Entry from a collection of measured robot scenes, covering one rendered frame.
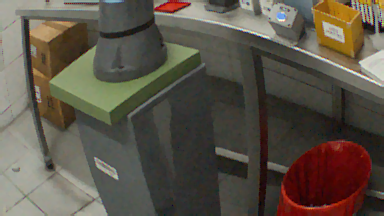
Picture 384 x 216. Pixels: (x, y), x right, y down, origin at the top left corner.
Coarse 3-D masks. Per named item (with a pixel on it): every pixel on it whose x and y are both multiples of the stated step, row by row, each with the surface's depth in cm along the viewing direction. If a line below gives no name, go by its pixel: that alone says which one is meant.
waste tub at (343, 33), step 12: (324, 0) 135; (312, 12) 129; (324, 12) 136; (336, 12) 137; (348, 12) 133; (360, 12) 129; (324, 24) 129; (336, 24) 125; (348, 24) 122; (360, 24) 130; (324, 36) 131; (336, 36) 127; (348, 36) 124; (360, 36) 131; (336, 48) 130; (348, 48) 126; (360, 48) 131
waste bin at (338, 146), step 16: (320, 144) 174; (336, 144) 173; (352, 144) 170; (304, 160) 172; (320, 160) 175; (336, 160) 174; (352, 160) 171; (368, 160) 160; (288, 176) 166; (304, 176) 172; (320, 176) 176; (336, 176) 175; (352, 176) 171; (368, 176) 152; (288, 192) 161; (304, 192) 174; (320, 192) 178; (336, 192) 177; (352, 192) 171; (288, 208) 155; (304, 208) 149; (320, 208) 146; (336, 208) 146; (352, 208) 148
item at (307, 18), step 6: (288, 0) 143; (294, 0) 141; (300, 0) 140; (306, 0) 138; (312, 0) 137; (294, 6) 142; (300, 6) 141; (306, 6) 139; (312, 6) 138; (300, 12) 142; (306, 12) 141; (306, 18) 142; (312, 18) 140; (306, 24) 142; (312, 24) 141
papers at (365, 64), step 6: (378, 54) 125; (366, 60) 122; (372, 60) 122; (378, 60) 122; (366, 66) 120; (372, 66) 119; (378, 66) 119; (366, 72) 119; (372, 72) 117; (378, 72) 117; (378, 78) 115
